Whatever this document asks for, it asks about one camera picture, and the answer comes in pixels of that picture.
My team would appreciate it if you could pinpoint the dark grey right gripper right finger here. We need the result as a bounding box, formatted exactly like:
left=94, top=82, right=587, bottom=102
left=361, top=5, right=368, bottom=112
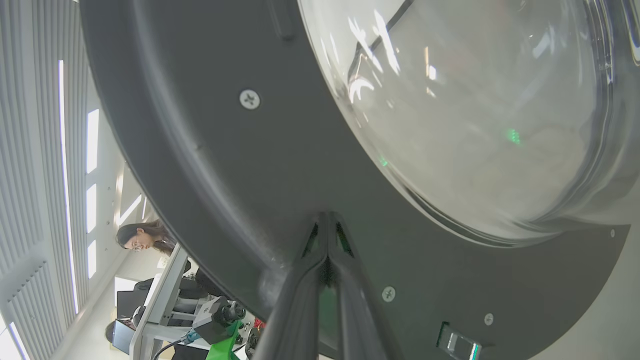
left=328, top=212, right=404, bottom=360

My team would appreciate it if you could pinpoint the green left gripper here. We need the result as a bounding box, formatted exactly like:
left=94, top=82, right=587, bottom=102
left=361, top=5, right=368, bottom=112
left=205, top=320, right=244, bottom=360

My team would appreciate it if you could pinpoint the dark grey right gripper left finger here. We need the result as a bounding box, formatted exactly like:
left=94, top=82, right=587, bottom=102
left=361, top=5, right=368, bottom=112
left=252, top=212, right=329, bottom=360

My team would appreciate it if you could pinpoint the dark grey round washer door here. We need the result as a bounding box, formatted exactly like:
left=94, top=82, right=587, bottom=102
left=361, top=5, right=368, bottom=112
left=79, top=0, right=640, bottom=360

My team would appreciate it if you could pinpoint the black computer monitor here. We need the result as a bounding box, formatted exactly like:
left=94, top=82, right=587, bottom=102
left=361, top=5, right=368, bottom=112
left=116, top=289, right=152, bottom=321

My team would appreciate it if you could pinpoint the person with long dark hair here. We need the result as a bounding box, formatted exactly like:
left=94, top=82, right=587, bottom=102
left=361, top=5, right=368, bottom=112
left=115, top=219, right=227, bottom=302

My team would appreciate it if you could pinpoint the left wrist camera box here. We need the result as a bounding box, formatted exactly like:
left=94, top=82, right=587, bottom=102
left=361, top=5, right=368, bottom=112
left=192, top=295, right=247, bottom=346

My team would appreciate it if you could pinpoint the black cable with teal connector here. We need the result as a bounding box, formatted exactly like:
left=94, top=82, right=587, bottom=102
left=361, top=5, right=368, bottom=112
left=151, top=328, right=202, bottom=360

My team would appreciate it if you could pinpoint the grey metal table frame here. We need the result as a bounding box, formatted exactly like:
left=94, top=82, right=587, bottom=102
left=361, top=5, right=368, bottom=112
left=128, top=243, right=213, bottom=360

